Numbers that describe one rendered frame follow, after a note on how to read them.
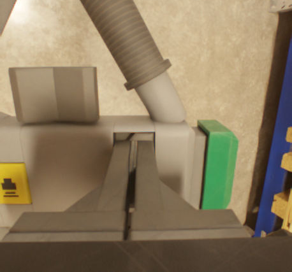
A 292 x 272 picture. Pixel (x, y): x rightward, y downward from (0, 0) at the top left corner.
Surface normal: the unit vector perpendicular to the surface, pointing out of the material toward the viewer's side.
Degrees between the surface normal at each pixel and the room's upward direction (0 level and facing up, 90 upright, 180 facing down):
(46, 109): 5
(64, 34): 0
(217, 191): 22
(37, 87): 5
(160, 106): 35
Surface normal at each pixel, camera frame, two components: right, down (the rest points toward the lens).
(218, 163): 0.03, 0.29
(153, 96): -0.18, 0.44
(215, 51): 0.40, 0.26
